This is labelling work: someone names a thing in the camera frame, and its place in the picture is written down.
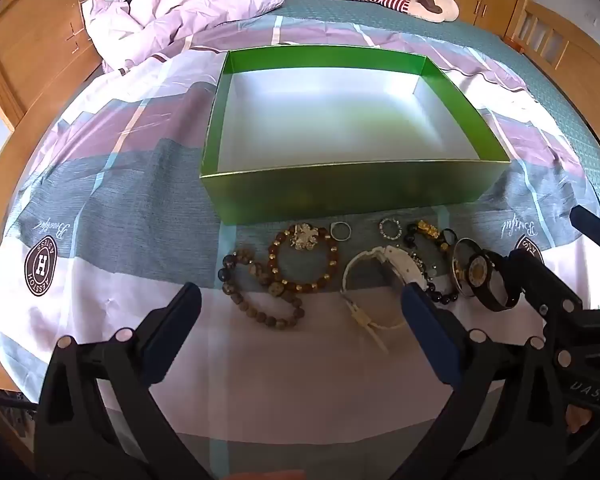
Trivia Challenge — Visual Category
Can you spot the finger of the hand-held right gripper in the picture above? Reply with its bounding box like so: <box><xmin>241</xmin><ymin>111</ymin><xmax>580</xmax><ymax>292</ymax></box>
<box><xmin>569</xmin><ymin>204</ymin><xmax>600</xmax><ymax>252</ymax></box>
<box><xmin>510</xmin><ymin>248</ymin><xmax>584</xmax><ymax>319</ymax></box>

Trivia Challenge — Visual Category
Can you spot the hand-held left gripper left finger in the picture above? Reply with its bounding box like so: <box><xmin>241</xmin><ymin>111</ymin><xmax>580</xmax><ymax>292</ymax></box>
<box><xmin>35</xmin><ymin>282</ymin><xmax>216</xmax><ymax>480</ymax></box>

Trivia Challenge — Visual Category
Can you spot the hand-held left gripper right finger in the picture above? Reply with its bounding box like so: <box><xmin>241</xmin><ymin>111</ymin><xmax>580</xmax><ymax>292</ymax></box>
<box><xmin>395</xmin><ymin>284</ymin><xmax>571</xmax><ymax>480</ymax></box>

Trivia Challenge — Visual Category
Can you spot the black strap watch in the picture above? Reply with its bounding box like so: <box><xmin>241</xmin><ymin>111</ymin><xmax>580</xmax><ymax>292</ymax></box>
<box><xmin>467</xmin><ymin>250</ymin><xmax>524</xmax><ymax>312</ymax></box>

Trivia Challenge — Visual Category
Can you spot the silver metal keyring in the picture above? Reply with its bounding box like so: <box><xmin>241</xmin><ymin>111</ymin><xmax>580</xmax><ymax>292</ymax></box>
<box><xmin>410</xmin><ymin>251</ymin><xmax>438</xmax><ymax>282</ymax></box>

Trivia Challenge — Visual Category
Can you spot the white watch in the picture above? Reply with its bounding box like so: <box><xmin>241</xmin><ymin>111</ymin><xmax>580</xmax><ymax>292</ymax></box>
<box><xmin>340</xmin><ymin>245</ymin><xmax>429</xmax><ymax>353</ymax></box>

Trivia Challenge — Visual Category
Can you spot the long dark wooden bead bracelet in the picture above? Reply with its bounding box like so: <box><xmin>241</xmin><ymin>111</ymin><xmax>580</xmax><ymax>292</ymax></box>
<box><xmin>221</xmin><ymin>247</ymin><xmax>307</xmax><ymax>331</ymax></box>

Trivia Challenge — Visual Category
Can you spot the green cardboard box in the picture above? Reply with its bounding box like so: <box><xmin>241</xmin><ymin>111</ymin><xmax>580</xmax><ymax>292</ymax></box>
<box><xmin>200</xmin><ymin>46</ymin><xmax>512</xmax><ymax>226</ymax></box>

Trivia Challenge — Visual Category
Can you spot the person's right hand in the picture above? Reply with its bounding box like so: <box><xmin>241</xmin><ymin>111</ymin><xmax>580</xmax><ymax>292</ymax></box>
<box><xmin>565</xmin><ymin>402</ymin><xmax>594</xmax><ymax>436</ymax></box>

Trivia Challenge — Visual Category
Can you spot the round silver watch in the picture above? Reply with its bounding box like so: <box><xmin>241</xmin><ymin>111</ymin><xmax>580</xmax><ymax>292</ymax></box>
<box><xmin>452</xmin><ymin>237</ymin><xmax>482</xmax><ymax>294</ymax></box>

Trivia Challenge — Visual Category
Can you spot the plaid purple grey bedsheet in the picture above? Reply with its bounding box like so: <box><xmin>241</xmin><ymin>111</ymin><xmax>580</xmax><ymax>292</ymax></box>
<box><xmin>0</xmin><ymin>14</ymin><xmax>600</xmax><ymax>480</ymax></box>

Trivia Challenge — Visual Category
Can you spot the wooden headboard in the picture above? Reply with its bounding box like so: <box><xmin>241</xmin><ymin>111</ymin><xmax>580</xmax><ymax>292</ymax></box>
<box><xmin>0</xmin><ymin>0</ymin><xmax>108</xmax><ymax>128</ymax></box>

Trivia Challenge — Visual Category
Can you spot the crumpled lilac quilt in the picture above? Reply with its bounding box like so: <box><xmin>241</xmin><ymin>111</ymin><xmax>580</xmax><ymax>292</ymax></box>
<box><xmin>82</xmin><ymin>0</ymin><xmax>287</xmax><ymax>74</ymax></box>

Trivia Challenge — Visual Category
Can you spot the black bead bracelet gold charm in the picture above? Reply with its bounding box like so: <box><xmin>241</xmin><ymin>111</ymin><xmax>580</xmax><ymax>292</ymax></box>
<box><xmin>404</xmin><ymin>219</ymin><xmax>463</xmax><ymax>307</ymax></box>

